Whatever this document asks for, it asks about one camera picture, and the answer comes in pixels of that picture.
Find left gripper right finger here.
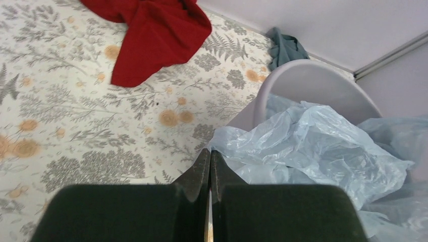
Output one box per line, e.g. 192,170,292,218
210,151,367,241

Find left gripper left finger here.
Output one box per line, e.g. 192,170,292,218
31,149,210,241

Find grey plastic trash bin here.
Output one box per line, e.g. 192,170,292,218
228,59,382,131

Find light blue plastic trash bag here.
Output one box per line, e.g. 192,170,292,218
208,95,427,241

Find floral patterned table mat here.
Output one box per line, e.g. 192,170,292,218
1,1,272,241

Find blue-grey crumpled cloth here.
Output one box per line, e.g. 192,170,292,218
267,27,309,71

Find red crumpled cloth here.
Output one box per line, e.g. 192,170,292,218
82,0,212,87

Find aluminium frame post right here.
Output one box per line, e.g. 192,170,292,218
353,31,427,81

